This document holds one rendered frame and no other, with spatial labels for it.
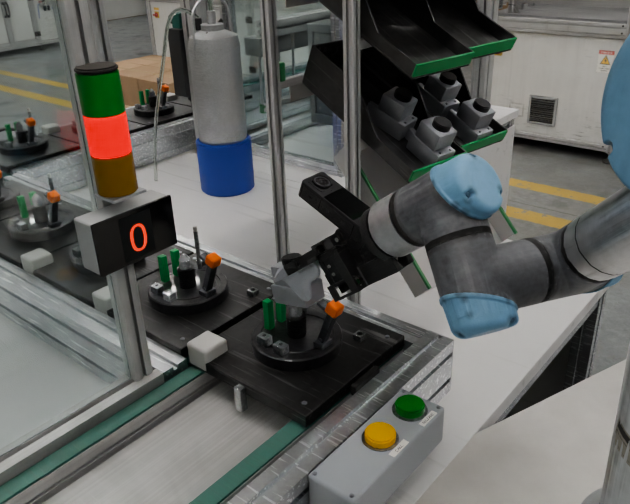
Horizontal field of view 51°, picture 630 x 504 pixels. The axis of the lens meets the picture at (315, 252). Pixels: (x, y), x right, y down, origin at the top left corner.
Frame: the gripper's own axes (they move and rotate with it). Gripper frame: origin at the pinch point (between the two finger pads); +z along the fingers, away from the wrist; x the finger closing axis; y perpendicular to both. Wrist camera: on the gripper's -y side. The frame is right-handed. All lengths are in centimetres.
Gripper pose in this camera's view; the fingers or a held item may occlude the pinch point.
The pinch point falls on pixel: (290, 266)
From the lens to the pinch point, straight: 97.5
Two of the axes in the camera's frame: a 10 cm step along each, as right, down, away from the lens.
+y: 5.0, 8.7, 0.0
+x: 6.4, -3.7, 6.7
